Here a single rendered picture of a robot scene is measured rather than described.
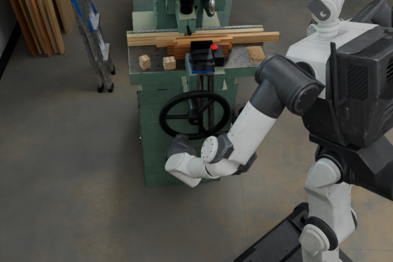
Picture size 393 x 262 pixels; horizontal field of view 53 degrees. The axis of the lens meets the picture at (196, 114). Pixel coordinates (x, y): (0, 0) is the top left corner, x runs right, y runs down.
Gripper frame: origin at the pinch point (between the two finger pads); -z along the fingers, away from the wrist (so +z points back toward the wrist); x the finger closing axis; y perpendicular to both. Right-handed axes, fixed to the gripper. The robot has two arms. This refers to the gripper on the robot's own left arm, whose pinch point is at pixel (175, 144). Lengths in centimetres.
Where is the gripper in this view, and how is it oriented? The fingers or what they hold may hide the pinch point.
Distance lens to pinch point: 157.9
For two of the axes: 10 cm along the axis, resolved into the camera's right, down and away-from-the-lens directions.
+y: -8.3, -4.6, -3.0
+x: 5.3, -8.3, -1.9
